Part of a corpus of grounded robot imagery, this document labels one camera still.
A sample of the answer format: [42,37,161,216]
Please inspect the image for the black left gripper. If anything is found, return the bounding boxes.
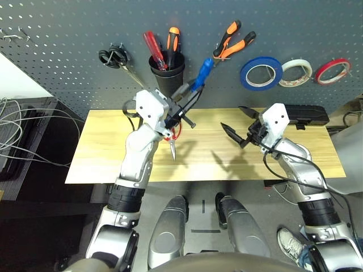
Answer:
[164,83,205,131]

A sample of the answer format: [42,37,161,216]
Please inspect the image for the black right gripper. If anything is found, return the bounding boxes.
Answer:
[220,105,270,149]

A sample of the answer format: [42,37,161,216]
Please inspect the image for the blue tape roll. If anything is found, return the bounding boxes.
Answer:
[239,56,284,92]

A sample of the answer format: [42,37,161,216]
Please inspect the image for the red handled scissors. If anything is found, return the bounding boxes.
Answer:
[162,123,182,162]

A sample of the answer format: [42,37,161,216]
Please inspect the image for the orange black needle-nose pliers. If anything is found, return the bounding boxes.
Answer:
[212,19,257,67]

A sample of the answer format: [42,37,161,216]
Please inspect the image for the dark grey pegboard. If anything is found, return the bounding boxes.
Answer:
[0,0,363,120]

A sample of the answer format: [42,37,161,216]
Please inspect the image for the black tool cup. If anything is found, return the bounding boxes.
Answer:
[149,50,185,99]

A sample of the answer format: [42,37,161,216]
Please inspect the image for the black tool case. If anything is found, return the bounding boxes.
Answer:
[283,104,330,131]

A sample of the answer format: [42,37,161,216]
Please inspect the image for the white tape roll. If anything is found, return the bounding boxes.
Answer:
[278,59,313,88]

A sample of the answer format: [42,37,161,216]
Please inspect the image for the red tape roll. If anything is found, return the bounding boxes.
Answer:
[314,58,352,86]

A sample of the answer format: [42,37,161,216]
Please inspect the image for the silver right robot leg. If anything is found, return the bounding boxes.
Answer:
[214,192,272,257]

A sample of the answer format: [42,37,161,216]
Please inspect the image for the silver robot leg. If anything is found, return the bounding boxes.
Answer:
[148,195,190,269]
[214,192,272,257]

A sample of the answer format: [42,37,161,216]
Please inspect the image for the white grey machine housing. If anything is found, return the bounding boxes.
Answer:
[328,93,363,196]

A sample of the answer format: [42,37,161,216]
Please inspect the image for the white sneaker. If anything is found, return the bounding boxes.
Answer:
[277,228,306,267]

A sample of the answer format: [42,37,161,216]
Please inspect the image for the silver left robot leg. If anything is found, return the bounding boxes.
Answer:
[148,195,190,269]

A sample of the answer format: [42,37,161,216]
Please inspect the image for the grey robot torso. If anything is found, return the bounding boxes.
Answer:
[62,252,310,272]

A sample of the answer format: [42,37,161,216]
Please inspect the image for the blue jeans leg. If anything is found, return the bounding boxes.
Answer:
[297,245,315,270]

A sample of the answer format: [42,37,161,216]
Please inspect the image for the white panel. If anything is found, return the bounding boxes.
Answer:
[0,52,54,99]

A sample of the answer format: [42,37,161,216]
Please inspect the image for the small metal peg hook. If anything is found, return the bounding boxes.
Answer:
[1,29,19,42]

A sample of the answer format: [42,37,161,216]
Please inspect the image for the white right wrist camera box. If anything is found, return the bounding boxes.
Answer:
[260,103,290,142]

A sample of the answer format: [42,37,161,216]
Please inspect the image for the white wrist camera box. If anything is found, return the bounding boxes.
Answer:
[134,89,171,137]
[260,103,290,142]

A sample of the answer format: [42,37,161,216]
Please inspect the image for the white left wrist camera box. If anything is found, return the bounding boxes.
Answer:
[134,89,171,137]

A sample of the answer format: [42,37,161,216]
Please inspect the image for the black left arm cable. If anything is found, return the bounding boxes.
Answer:
[122,99,142,131]

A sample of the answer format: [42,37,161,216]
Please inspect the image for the orange black handled screwdriver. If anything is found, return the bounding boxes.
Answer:
[166,27,182,69]

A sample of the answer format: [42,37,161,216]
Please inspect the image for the clear red handled screwdriver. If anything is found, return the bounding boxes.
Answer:
[143,31,168,71]

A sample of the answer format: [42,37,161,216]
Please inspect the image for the thin white cable loop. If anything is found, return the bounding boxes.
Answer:
[272,181,298,205]

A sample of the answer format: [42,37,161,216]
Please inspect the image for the black handled scissors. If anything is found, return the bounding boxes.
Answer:
[98,42,145,88]

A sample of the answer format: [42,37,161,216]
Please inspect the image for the dark coiled cable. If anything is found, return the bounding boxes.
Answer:
[342,112,358,127]

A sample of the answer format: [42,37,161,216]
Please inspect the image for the grey cable bundle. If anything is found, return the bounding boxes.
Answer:
[0,97,86,168]

